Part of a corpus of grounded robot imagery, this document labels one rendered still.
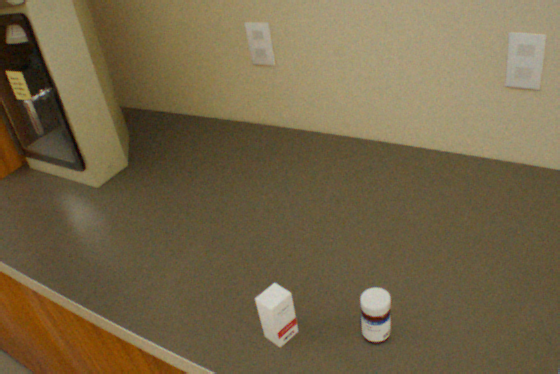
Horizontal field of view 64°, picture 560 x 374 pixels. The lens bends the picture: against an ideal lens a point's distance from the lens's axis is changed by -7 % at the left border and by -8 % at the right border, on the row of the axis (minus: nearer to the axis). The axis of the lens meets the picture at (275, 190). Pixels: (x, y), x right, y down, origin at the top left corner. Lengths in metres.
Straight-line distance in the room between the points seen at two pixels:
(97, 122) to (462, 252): 0.87
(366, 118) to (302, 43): 0.24
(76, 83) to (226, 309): 0.64
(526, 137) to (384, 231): 0.40
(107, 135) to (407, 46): 0.74
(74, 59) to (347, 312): 0.81
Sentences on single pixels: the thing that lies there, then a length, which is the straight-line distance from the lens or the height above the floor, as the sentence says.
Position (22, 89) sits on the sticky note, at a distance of 1.27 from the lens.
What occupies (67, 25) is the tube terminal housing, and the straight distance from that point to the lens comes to 1.17.
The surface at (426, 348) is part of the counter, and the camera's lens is 0.73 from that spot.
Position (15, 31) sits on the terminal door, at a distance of 1.17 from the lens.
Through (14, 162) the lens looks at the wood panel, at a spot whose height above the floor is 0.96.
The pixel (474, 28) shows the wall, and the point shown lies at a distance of 1.05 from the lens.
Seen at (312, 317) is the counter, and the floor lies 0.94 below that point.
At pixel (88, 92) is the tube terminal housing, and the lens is 1.20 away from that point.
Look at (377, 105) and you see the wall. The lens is 1.18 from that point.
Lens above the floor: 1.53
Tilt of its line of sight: 34 degrees down
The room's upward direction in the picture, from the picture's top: 11 degrees counter-clockwise
